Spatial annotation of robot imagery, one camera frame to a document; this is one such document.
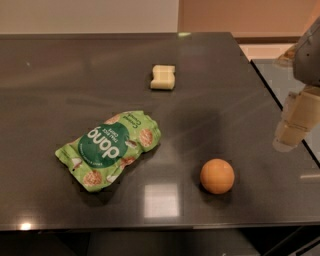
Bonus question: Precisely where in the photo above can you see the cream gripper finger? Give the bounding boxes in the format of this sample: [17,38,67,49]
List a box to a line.
[273,85,320,152]

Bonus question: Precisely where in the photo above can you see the yellow sponge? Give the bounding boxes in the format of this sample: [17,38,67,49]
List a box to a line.
[150,65,175,90]

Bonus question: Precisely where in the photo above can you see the grey side table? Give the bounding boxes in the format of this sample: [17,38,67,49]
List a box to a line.
[250,58,320,168]

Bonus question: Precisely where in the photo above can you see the orange fruit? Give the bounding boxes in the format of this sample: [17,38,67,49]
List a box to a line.
[200,159,235,194]

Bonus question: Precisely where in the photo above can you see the green snack bag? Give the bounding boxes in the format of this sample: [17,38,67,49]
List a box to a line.
[55,111,161,192]

